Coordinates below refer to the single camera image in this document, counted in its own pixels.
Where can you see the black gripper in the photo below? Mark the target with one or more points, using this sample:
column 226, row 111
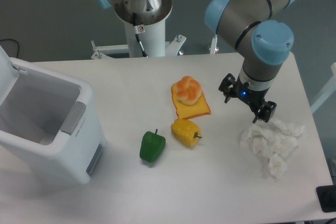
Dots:
column 254, row 99

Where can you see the white trash can lid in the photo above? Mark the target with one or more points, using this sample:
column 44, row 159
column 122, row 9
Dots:
column 9, row 74

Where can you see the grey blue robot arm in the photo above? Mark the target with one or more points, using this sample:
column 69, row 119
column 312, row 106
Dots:
column 246, row 25

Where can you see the white trash can body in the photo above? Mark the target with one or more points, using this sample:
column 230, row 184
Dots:
column 49, row 121

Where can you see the crumpled white tissue large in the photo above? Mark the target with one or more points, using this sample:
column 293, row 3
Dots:
column 268, row 142

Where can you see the orange knotted bread roll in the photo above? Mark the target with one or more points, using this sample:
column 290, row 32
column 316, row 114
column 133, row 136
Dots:
column 187, row 90

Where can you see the crumpled white tissue upper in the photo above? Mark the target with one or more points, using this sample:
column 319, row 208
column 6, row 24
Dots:
column 290, row 128

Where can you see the yellow toast slice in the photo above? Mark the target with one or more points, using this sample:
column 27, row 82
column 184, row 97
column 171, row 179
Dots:
column 183, row 111

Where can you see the yellow bell pepper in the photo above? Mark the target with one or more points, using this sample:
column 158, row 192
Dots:
column 186, row 131

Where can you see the crumpled white tissue small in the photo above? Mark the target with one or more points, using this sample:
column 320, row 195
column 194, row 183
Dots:
column 277, row 166

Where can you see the green bell pepper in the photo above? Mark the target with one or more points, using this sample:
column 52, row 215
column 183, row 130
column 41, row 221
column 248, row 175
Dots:
column 152, row 146

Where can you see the black device at edge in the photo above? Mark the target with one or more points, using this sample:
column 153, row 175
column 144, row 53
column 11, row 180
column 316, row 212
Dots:
column 326, row 197

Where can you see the white frame at right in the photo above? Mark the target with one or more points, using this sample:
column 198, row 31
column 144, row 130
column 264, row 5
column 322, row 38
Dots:
column 327, row 90

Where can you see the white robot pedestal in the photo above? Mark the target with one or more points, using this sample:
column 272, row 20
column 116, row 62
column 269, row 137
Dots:
column 143, row 41

